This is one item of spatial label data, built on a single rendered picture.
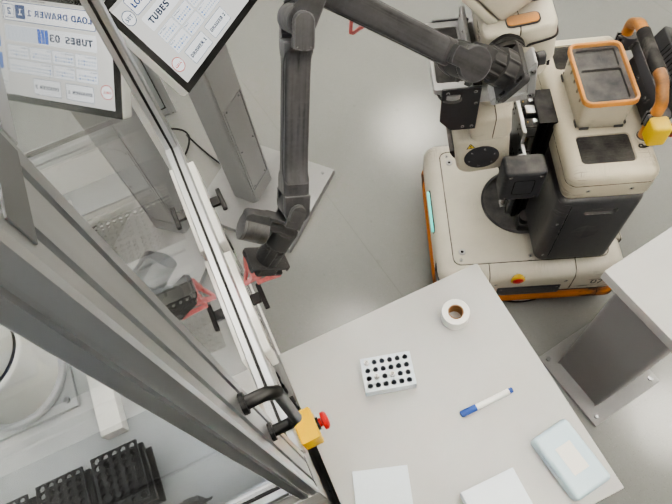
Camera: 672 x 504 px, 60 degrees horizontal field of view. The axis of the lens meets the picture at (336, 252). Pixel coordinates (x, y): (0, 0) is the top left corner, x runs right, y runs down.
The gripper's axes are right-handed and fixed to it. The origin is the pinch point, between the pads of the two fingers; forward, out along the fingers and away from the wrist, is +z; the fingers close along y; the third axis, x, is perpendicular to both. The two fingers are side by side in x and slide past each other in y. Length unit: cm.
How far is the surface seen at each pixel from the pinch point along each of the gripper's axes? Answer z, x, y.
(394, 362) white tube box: -3.6, 29.1, -26.9
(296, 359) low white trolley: 12.4, 16.6, -11.9
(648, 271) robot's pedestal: -43, 35, -85
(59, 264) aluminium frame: -77, 50, 64
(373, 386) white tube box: 0.8, 32.3, -21.2
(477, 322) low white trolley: -15, 28, -48
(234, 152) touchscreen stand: 35, -84, -40
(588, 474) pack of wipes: -20, 69, -48
